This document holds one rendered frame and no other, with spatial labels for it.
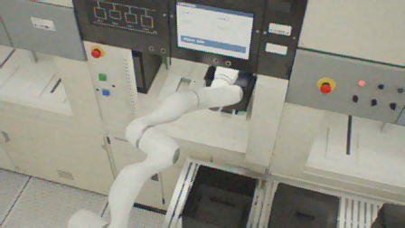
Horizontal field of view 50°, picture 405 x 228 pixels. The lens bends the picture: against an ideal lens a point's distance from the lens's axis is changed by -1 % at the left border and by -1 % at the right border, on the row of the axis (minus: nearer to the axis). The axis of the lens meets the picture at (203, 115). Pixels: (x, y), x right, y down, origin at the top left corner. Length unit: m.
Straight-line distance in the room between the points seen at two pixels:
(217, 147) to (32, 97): 1.06
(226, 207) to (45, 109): 1.09
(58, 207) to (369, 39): 2.25
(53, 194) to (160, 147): 1.71
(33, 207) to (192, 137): 1.37
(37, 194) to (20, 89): 0.87
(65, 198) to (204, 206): 1.29
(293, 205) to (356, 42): 0.81
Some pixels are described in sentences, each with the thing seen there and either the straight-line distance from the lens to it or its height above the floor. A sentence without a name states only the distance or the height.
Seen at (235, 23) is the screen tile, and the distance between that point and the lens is 1.59.
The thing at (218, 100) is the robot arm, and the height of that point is 1.29.
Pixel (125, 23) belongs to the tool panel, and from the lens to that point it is 1.75.
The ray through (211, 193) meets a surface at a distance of 2.11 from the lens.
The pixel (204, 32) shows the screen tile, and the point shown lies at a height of 1.56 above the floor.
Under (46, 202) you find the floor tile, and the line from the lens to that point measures 3.13.
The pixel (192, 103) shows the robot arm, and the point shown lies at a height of 1.39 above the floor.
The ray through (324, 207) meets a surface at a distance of 2.05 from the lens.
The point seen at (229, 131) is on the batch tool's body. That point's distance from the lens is 2.20.
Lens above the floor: 2.59
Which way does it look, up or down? 49 degrees down
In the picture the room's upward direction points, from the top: 1 degrees clockwise
